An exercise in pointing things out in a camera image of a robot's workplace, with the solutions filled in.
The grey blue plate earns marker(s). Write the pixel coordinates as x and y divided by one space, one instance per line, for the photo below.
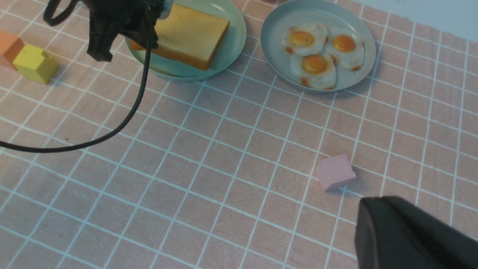
298 12

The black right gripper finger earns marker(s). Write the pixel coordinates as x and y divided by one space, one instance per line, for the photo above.
392 233

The teal green plate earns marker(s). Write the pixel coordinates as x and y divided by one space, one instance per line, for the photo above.
228 51

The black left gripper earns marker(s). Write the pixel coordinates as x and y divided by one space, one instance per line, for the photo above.
134 19

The pink checkered tablecloth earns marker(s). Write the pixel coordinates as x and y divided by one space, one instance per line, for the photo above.
219 173

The pink foam cube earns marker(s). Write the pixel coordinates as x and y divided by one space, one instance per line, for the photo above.
334 172

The fried egg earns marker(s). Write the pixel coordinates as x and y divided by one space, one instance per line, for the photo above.
316 71
306 39
345 48

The orange foam cube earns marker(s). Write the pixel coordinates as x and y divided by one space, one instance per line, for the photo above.
10 47

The toast slice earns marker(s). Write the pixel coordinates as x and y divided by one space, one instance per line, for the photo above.
190 36

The yellow foam block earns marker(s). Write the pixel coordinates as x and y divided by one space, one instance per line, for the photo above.
36 64

